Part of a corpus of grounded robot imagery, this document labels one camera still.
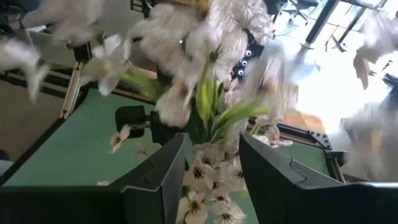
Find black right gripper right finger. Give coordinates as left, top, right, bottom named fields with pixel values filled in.
left=238, top=133, right=398, bottom=224

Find black floor stand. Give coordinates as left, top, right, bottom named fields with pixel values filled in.
left=300, top=0, right=389, bottom=54

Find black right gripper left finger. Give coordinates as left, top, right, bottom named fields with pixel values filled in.
left=0, top=133, right=187, bottom=224

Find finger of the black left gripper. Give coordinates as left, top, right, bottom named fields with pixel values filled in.
left=151, top=111, right=187, bottom=144
left=115, top=105, right=147, bottom=139

